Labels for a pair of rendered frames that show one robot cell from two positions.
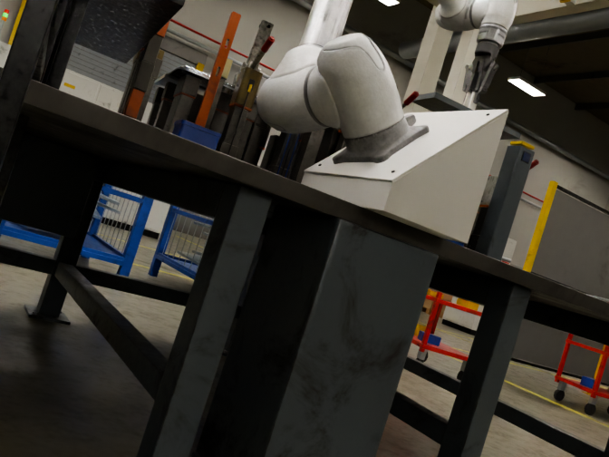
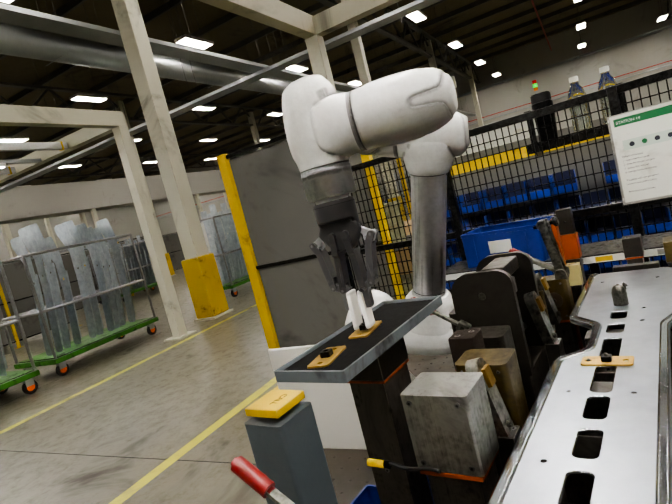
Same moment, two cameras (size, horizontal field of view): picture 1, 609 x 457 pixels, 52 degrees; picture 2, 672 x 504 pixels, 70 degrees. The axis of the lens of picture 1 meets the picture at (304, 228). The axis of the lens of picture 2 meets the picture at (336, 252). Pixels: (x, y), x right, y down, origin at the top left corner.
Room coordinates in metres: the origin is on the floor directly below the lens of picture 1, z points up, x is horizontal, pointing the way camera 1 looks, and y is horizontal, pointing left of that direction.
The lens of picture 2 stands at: (2.80, -0.84, 1.40)
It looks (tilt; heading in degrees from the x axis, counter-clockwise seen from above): 6 degrees down; 150
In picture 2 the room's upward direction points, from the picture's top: 14 degrees counter-clockwise
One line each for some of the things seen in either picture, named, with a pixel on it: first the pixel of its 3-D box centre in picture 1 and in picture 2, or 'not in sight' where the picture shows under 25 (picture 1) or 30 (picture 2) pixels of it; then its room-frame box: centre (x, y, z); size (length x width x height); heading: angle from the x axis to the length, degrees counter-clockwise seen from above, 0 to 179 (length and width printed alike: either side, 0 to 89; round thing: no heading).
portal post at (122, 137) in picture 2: not in sight; (150, 234); (-4.94, 0.55, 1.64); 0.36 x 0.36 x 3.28; 31
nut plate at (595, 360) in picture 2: not in sight; (606, 358); (2.29, -0.05, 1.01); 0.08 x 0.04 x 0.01; 23
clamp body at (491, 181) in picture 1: (490, 224); not in sight; (2.36, -0.66, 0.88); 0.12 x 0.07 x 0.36; 24
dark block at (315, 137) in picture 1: (311, 140); not in sight; (2.00, 0.07, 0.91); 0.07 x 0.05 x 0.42; 24
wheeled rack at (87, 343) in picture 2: not in sight; (80, 302); (-5.88, -0.60, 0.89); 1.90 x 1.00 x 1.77; 123
